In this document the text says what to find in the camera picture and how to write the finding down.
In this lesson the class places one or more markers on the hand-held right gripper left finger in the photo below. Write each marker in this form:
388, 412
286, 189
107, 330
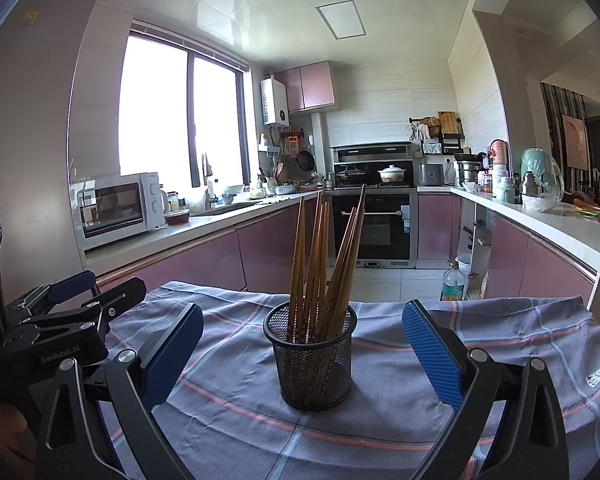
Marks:
172, 345

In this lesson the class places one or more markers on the framed wall picture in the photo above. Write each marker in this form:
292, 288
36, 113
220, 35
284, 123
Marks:
575, 142

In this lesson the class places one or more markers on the steel steamer pot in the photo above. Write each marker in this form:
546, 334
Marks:
468, 172

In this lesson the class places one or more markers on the red-lidded container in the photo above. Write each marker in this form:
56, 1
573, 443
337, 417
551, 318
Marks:
176, 217

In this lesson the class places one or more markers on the grey refrigerator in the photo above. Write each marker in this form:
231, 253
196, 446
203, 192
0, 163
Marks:
35, 110

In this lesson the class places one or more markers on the black wall rack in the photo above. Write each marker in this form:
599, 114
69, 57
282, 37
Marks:
447, 132

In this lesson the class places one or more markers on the silver box appliance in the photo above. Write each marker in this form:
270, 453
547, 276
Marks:
431, 174

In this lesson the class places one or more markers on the pink peninsula base cabinets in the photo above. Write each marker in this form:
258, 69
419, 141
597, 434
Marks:
540, 265

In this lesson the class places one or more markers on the white casserole pot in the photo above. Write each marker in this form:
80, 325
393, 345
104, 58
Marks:
391, 175

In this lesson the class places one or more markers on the bundle of wooden chopsticks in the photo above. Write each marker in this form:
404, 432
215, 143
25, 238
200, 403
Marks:
320, 260

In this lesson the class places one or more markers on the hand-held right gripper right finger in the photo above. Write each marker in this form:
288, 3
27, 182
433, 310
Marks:
430, 350

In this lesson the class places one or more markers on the pink thermos jug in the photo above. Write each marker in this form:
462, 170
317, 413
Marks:
500, 157

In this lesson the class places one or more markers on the built-in black oven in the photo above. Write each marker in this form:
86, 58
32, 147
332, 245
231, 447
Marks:
385, 230

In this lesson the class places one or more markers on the black cooking pot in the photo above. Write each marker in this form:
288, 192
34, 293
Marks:
351, 175

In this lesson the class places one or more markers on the white bowl in plastic bag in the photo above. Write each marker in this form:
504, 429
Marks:
540, 203

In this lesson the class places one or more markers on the kitchen window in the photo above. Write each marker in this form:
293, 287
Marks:
180, 110

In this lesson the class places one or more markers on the person's left hand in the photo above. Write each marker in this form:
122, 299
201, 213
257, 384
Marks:
10, 430

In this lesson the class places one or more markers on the narrow pink base cabinet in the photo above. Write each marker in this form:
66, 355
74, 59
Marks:
434, 225

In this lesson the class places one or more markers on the pink sink base cabinets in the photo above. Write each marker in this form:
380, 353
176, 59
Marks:
205, 255

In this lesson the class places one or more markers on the range hood stove unit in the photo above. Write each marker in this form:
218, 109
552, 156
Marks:
372, 152

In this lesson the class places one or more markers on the grey checked tablecloth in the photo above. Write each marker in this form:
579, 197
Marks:
380, 440

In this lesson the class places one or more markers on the ceiling light panel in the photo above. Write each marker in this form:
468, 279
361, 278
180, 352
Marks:
341, 19

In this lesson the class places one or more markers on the white water heater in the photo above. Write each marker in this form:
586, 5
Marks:
275, 102

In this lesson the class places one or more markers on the hanging frying pan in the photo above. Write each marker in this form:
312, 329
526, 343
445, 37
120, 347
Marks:
306, 160

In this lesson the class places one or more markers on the red and green vegetables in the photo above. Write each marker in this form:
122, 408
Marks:
597, 214

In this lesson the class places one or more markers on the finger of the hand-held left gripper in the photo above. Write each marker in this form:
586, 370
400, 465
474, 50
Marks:
72, 284
120, 297

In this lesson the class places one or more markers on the sink faucet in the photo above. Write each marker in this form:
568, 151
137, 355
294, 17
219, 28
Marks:
209, 195

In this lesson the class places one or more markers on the pink wall cabinets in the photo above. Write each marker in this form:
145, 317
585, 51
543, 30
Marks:
310, 85

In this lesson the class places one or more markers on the black mesh holder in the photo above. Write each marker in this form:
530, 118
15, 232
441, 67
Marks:
310, 370

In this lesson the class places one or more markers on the white microwave oven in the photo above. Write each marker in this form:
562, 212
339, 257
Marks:
115, 205

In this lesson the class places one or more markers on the green appliance in plastic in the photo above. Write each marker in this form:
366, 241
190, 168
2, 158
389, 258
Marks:
542, 167

